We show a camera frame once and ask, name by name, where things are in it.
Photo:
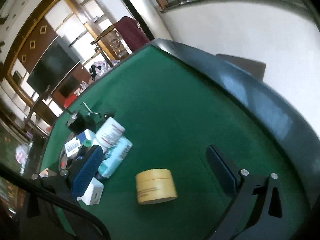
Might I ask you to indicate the white power adapter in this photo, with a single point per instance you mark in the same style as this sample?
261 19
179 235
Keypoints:
93 193

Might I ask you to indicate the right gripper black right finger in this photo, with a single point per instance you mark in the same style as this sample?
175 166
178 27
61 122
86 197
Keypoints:
224 170

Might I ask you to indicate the blue white medicine box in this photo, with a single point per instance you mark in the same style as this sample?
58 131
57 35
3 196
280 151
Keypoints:
86 134

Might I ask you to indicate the round grey table console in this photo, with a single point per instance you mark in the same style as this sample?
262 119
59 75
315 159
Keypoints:
65 154

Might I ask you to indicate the black cylindrical motor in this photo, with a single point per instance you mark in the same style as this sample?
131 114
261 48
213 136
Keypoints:
79 122

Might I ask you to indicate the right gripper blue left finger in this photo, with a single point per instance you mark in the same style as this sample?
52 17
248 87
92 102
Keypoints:
84 168

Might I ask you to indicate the yellow cream jar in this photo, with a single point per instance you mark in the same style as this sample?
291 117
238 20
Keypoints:
155 186

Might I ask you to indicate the light blue tissue pack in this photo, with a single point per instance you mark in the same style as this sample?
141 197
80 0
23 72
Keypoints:
114 157

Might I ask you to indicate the black television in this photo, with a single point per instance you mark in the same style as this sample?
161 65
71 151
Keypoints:
53 66

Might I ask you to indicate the standing air conditioner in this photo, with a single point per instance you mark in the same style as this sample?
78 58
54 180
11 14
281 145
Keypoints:
149 12

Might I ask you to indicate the wooden chair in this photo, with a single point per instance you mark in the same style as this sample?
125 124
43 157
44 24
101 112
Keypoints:
110 44

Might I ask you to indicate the black pen green cap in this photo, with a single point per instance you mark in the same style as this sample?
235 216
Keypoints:
85 147

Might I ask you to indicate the maroon cloth on chair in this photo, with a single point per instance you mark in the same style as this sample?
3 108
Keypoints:
131 33

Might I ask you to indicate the pile of clothes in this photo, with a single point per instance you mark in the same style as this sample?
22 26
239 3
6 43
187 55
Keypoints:
99 69

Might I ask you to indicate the dark wooden stool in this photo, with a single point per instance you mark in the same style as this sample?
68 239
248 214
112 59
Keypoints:
255 68

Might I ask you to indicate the white medicine bottle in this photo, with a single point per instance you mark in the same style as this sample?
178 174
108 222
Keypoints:
109 133

